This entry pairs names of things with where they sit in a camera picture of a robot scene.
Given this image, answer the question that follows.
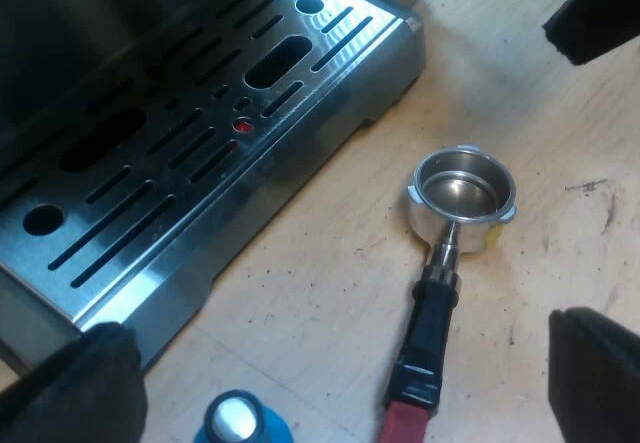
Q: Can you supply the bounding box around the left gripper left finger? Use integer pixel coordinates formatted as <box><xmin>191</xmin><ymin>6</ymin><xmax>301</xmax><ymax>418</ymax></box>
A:
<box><xmin>0</xmin><ymin>322</ymin><xmax>150</xmax><ymax>443</ymax></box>

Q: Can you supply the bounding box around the bright blue tamper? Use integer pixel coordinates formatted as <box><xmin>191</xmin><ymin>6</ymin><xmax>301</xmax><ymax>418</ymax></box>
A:
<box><xmin>192</xmin><ymin>388</ymin><xmax>294</xmax><ymax>443</ymax></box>

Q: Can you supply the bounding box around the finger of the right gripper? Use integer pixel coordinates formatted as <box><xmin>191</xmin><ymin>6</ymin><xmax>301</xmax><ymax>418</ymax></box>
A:
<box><xmin>542</xmin><ymin>0</ymin><xmax>640</xmax><ymax>67</ymax></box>

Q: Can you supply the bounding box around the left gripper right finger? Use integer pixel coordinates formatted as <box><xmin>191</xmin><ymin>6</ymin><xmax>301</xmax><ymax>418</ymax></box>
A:
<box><xmin>547</xmin><ymin>305</ymin><xmax>640</xmax><ymax>443</ymax></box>

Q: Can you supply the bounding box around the filter holder with red-ended handle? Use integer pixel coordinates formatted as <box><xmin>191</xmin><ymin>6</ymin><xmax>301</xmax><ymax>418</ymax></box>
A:
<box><xmin>382</xmin><ymin>145</ymin><xmax>519</xmax><ymax>443</ymax></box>

